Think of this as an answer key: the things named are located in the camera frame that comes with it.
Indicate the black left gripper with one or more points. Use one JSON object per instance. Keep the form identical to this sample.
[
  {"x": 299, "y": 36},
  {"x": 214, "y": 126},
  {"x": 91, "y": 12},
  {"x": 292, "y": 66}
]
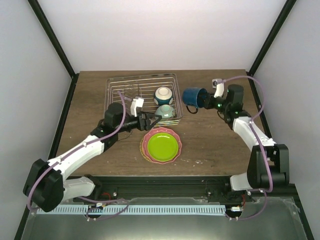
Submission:
[{"x": 148, "y": 116}]

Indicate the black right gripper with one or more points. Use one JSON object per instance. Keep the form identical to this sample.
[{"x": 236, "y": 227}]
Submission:
[{"x": 207, "y": 102}]

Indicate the pale green bowl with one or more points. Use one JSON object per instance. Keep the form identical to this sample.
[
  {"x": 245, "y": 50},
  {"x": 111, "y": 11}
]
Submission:
[{"x": 165, "y": 111}]

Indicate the dark blue mug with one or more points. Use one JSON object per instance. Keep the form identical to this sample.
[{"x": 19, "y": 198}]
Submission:
[{"x": 194, "y": 98}]

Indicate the white and teal bowl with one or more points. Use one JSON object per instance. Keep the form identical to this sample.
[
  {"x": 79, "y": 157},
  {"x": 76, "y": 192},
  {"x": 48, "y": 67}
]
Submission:
[{"x": 163, "y": 96}]

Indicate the chrome wire dish rack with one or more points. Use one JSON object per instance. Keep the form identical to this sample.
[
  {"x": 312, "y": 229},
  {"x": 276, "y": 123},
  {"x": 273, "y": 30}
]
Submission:
[{"x": 145, "y": 86}]

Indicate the lime green plate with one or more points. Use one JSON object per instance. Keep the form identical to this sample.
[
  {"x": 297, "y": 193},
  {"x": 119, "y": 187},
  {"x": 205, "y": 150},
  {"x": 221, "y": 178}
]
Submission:
[{"x": 162, "y": 147}]

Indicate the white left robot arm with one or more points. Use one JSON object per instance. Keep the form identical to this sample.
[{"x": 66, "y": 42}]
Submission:
[{"x": 47, "y": 184}]

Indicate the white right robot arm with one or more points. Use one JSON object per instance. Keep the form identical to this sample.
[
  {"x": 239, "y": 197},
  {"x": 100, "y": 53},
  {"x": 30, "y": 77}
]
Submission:
[{"x": 268, "y": 165}]

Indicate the pink scalloped plate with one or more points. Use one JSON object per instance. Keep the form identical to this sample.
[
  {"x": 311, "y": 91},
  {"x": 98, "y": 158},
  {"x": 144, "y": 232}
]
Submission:
[{"x": 154, "y": 131}]

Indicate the yellow plate under pink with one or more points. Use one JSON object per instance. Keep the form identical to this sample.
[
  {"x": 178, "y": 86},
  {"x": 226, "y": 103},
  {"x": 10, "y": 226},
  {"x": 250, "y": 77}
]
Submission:
[{"x": 142, "y": 150}]

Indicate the light blue slotted strip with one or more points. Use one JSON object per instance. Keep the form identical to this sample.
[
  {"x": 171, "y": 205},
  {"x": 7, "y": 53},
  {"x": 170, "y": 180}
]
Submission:
[{"x": 78, "y": 209}]

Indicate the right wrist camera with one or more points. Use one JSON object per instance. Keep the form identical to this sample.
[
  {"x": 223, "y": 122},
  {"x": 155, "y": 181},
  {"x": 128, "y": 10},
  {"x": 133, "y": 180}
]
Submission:
[{"x": 218, "y": 86}]

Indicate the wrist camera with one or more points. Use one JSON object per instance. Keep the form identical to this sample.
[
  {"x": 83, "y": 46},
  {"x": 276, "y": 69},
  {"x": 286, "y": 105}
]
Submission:
[
  {"x": 218, "y": 86},
  {"x": 136, "y": 102}
]

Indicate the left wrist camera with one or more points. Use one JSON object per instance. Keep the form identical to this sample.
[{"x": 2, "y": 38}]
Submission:
[{"x": 136, "y": 102}]

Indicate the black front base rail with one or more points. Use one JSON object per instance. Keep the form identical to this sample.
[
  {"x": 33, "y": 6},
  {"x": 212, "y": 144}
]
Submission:
[{"x": 210, "y": 188}]

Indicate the black aluminium frame post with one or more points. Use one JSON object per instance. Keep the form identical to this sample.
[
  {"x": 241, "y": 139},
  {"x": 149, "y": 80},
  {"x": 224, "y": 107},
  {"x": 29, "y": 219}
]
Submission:
[{"x": 44, "y": 22}]

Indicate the black right frame post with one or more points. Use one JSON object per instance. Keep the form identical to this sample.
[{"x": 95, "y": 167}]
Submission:
[{"x": 276, "y": 27}]

